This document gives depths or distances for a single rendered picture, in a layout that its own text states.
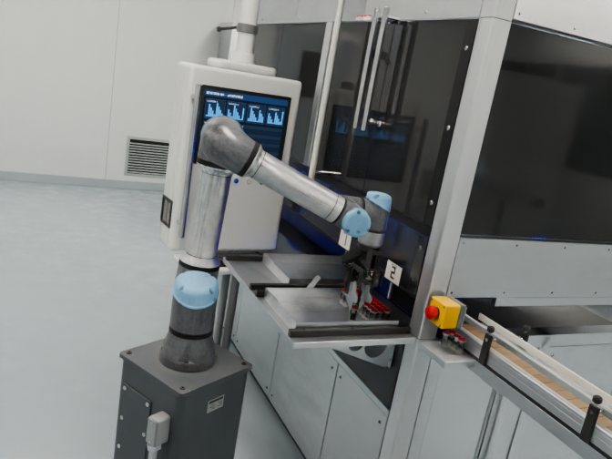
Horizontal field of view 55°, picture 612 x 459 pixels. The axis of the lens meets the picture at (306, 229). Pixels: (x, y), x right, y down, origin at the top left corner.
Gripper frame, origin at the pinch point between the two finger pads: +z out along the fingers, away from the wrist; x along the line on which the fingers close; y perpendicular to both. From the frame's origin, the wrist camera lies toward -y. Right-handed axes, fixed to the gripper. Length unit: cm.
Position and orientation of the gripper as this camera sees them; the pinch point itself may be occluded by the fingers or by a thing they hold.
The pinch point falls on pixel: (353, 304)
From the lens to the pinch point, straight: 182.1
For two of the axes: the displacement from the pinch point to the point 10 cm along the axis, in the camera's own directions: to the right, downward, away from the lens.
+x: 9.1, 0.5, 4.2
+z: -1.7, 9.5, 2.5
